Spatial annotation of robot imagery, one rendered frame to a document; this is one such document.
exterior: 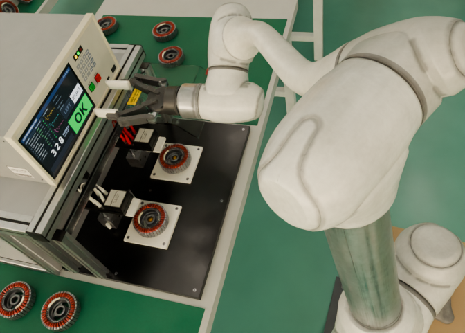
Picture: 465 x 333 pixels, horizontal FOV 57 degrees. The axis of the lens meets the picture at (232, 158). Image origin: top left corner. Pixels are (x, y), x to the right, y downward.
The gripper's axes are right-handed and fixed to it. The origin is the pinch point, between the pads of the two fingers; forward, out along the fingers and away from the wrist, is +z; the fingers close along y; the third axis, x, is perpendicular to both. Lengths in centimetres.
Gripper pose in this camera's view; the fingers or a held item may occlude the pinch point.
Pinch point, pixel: (109, 98)
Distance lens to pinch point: 121.2
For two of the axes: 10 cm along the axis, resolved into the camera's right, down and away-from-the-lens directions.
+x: -1.6, -5.3, -8.3
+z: -9.7, -0.6, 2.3
